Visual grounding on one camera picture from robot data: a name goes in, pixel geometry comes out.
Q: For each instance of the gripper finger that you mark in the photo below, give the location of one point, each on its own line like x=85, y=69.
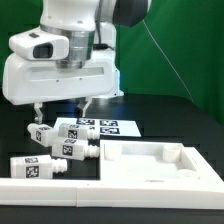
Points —
x=83, y=105
x=38, y=113

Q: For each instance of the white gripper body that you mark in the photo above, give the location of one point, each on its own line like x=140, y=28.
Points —
x=28, y=82

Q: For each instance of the white square tabletop tray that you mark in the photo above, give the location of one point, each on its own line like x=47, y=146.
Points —
x=152, y=162

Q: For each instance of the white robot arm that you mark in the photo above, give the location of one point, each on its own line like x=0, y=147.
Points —
x=71, y=54

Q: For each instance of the white sheet with tags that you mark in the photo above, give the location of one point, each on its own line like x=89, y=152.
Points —
x=104, y=126

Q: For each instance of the white L-shaped obstacle fence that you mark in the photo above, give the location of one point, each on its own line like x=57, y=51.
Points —
x=38, y=192

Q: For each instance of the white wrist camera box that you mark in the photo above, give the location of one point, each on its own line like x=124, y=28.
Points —
x=39, y=46

